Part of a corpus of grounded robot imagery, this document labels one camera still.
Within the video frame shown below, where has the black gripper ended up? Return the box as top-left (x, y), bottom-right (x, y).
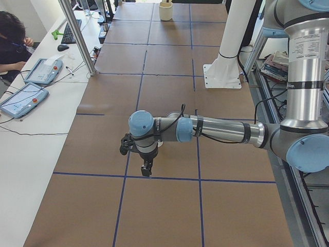
top-left (139, 150), bottom-right (158, 177)

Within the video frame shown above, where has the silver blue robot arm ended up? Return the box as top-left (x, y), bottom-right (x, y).
top-left (120, 1), bottom-right (328, 177)

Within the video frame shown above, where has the small metal cup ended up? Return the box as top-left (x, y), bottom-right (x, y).
top-left (102, 23), bottom-right (108, 32)

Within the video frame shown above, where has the teach pendant near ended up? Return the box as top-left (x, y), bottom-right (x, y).
top-left (1, 82), bottom-right (49, 118)

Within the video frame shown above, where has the teach pendant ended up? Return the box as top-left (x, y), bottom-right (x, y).
top-left (24, 55), bottom-right (63, 86)
top-left (1, 82), bottom-right (49, 118)

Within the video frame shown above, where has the teach pendant far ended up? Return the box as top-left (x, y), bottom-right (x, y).
top-left (24, 55), bottom-right (63, 86)

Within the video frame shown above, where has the black computer mouse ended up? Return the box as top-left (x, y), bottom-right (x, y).
top-left (57, 44), bottom-right (69, 52)

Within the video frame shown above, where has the black keyboard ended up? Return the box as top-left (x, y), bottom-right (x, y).
top-left (61, 23), bottom-right (76, 45)

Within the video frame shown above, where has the white cream plastic bin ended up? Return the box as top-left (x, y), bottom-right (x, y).
top-left (158, 0), bottom-right (173, 21)

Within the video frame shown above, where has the green plastic clamp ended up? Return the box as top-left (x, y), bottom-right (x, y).
top-left (51, 29), bottom-right (64, 41)

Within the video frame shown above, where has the stack of books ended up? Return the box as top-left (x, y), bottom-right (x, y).
top-left (260, 51), bottom-right (289, 81)

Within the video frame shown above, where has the seated person dark hair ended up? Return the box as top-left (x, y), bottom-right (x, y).
top-left (1, 11), bottom-right (34, 85)

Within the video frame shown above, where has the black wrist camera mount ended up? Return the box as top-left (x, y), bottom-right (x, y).
top-left (119, 133), bottom-right (138, 155)

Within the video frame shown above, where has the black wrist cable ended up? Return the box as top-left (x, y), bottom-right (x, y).
top-left (131, 103), bottom-right (258, 145)

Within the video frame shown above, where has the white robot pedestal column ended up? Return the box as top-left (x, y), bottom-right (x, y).
top-left (202, 0), bottom-right (263, 90)

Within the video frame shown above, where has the grey aluminium frame post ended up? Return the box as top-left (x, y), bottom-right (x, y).
top-left (58, 0), bottom-right (96, 76)

